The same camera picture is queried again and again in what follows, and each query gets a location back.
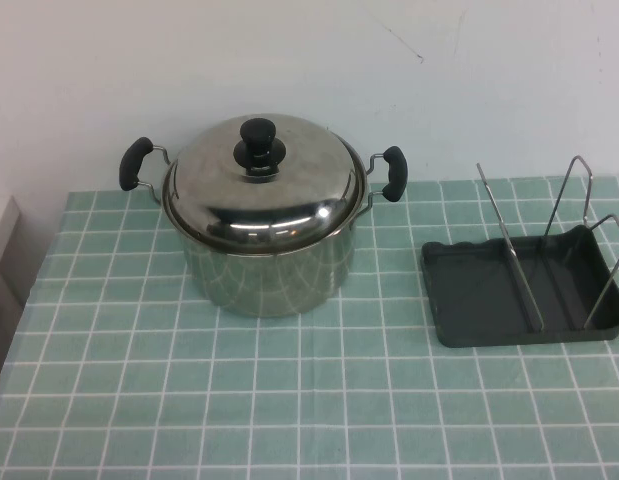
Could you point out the steel pot lid black knob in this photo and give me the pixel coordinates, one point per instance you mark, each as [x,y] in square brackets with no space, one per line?
[229,195]

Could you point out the stainless steel cooking pot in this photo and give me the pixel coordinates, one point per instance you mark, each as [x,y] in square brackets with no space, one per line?
[269,280]

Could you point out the green white checked tablecloth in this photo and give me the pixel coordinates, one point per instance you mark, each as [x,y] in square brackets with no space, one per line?
[239,400]

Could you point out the white cabinet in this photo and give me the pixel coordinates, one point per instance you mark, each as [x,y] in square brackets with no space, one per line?
[1,240]

